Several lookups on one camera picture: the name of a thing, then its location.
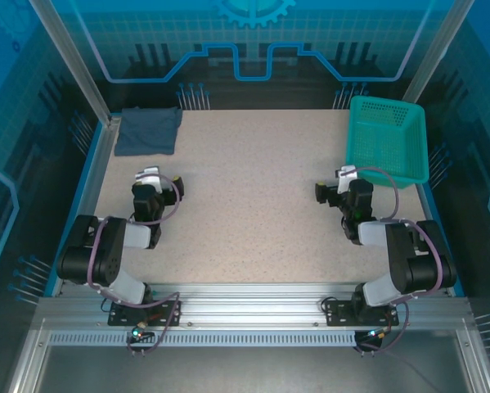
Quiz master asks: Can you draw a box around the aluminium frame post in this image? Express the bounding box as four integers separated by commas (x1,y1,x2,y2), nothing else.
402,0,477,106
28,0,121,128

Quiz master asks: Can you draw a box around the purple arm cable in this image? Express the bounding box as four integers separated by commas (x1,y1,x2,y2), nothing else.
339,165,444,357
87,172,184,358

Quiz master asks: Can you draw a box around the aluminium table side rail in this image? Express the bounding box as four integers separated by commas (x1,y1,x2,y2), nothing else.
58,118,121,296

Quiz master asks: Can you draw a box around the grey metal bottom panel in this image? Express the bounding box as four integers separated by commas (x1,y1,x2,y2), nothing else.
35,346,473,393

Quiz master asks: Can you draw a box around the blue t-shirt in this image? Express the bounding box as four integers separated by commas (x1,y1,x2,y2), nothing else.
113,106,184,158

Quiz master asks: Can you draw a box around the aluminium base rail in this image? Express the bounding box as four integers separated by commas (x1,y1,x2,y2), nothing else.
31,280,474,332

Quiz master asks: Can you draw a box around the teal plastic basket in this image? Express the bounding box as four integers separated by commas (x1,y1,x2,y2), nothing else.
345,95,429,190

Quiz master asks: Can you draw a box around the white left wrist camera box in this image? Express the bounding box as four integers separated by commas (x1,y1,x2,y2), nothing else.
134,165,164,192

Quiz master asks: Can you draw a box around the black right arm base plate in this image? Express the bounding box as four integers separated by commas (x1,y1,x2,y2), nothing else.
325,297,400,328

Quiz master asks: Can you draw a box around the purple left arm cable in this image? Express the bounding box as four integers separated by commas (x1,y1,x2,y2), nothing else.
87,172,184,358

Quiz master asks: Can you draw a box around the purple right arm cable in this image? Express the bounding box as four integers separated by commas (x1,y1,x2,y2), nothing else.
339,165,444,357

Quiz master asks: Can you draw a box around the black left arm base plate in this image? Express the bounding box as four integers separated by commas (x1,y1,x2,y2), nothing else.
106,300,183,328

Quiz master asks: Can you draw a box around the perforated metal cable strip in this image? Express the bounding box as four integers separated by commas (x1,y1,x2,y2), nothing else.
47,331,358,348

